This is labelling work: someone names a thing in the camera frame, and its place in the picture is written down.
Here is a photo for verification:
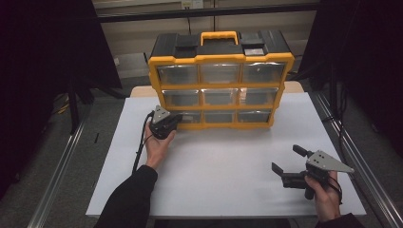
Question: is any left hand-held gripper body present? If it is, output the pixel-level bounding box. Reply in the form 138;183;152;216
148;104;179;141

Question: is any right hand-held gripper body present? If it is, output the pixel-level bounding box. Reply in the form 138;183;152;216
303;149;355;200

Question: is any clear plastic drawer bin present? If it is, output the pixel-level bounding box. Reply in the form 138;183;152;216
178;110;202;124

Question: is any yellow and black organizer cabinet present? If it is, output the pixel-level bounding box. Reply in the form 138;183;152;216
147;29;296;131

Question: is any person's left hand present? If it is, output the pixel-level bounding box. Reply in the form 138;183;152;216
144;122;178;172

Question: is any person's right hand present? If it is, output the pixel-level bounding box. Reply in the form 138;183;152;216
303;170;343;223

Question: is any light wooden table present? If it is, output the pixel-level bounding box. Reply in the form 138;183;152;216
130;81;306;99

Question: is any group of clear plastic drawers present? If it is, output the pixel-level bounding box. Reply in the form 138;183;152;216
157;62;286;124

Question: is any black metal stand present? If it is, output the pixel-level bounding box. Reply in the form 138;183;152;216
67;78;96;136

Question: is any black horizontal bar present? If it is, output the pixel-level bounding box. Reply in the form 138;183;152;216
96;2;320;24

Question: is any black curtain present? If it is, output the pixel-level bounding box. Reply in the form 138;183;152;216
0;0;124;201
298;0;403;157

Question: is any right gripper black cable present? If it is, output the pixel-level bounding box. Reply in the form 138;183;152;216
327;175;344;205

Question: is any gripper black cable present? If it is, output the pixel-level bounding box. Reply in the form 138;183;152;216
131;110;156;175
327;175;344;205

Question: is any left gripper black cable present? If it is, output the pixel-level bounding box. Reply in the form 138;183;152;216
131;110;156;175

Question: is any metal floor rail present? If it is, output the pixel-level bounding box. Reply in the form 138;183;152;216
26;120;87;228
311;90;403;228

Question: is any black wall cable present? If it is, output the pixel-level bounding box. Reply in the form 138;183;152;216
185;8;194;36

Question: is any yellow floor cable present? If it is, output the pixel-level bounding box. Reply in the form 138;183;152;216
56;94;71;116

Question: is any white wall socket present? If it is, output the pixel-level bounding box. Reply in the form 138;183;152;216
181;0;204;10

